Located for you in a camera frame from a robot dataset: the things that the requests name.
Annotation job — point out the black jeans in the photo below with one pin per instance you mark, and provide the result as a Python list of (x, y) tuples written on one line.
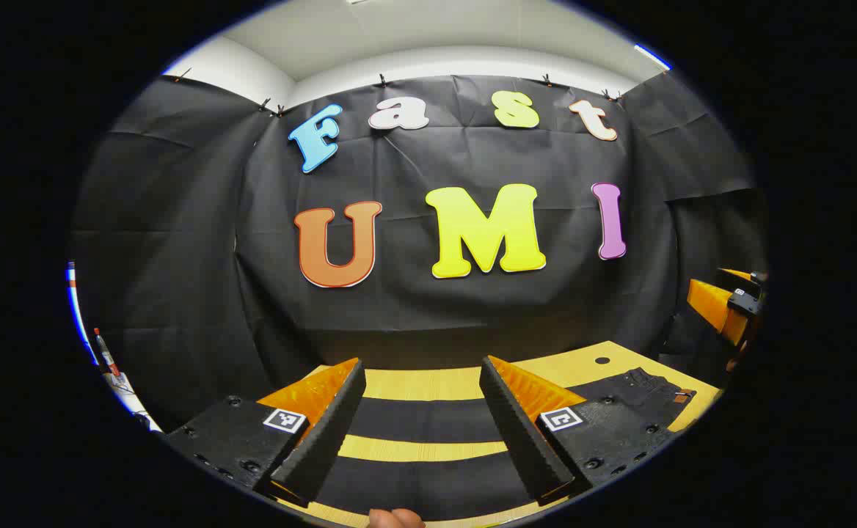
[(428, 418)]

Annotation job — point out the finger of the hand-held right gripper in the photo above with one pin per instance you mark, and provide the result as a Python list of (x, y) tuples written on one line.
[(737, 276), (711, 304)]

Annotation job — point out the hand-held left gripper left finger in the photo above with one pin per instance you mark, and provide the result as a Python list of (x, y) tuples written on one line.
[(326, 440)]

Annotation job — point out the black backdrop cloth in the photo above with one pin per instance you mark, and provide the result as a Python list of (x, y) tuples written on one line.
[(436, 315)]

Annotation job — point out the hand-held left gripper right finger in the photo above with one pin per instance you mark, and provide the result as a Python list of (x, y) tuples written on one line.
[(520, 440)]

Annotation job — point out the row of black cloth clips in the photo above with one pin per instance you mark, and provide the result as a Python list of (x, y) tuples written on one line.
[(381, 79)]

